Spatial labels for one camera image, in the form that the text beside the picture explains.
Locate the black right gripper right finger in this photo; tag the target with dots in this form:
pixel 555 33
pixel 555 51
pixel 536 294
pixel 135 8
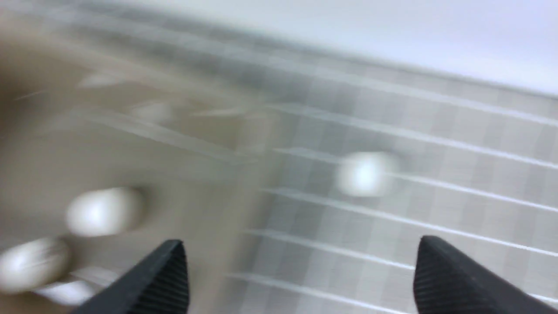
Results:
pixel 447 281

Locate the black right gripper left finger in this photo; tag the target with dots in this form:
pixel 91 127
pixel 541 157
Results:
pixel 159 284

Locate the white ball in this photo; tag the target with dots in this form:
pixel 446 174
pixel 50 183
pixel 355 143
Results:
pixel 33 264
pixel 367 174
pixel 105 212

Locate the grey checked tablecloth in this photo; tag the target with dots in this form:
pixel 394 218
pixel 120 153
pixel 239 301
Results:
pixel 478 168

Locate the olive green plastic bin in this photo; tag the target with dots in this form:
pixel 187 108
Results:
pixel 78 116

